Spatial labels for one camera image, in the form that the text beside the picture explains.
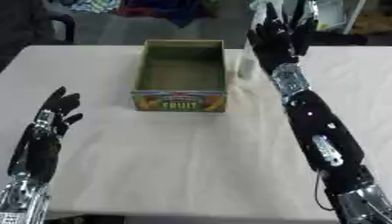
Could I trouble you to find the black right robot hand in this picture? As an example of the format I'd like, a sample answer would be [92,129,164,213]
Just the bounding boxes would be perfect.
[246,0,375,194]

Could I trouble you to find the cardboard box with green inside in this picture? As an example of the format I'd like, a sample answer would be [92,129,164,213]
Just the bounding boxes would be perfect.
[129,38,230,114]

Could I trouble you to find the white stand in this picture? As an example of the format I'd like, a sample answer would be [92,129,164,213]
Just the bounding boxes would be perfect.
[313,0,369,36]

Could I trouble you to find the white plastic bottle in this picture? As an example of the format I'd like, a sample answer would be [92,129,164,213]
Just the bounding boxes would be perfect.
[235,43,259,81]

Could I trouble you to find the dark chair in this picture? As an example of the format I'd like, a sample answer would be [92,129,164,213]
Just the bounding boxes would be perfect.
[29,0,79,46]

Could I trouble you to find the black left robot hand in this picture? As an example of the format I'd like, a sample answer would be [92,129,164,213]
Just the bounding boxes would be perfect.
[6,86,85,185]

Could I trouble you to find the dark blue cloth pile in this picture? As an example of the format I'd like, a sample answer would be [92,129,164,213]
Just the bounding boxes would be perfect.
[115,0,216,29]

